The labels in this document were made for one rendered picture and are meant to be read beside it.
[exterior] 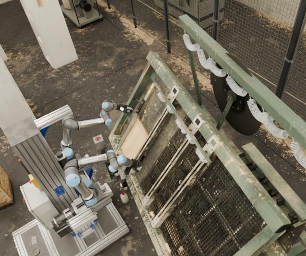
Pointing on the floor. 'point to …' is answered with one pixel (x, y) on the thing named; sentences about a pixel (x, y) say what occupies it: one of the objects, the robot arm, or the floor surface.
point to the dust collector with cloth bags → (81, 11)
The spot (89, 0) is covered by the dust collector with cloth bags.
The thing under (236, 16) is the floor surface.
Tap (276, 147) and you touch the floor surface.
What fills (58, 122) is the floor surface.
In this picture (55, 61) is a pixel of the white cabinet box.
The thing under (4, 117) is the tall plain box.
